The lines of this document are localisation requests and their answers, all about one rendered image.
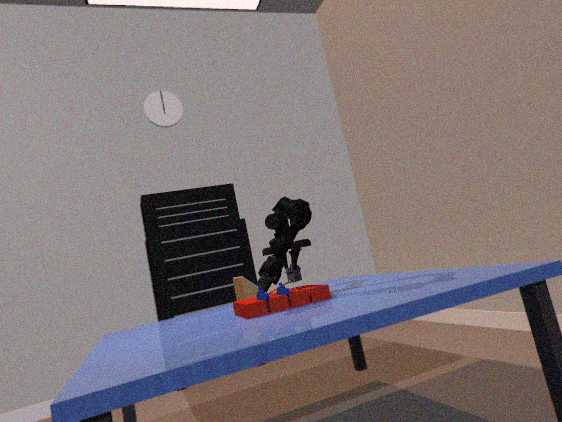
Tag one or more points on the red flat rectangular plate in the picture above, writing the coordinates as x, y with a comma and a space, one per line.
283, 299

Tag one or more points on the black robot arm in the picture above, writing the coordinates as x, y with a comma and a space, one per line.
299, 213

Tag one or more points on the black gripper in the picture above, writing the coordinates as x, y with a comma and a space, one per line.
295, 248

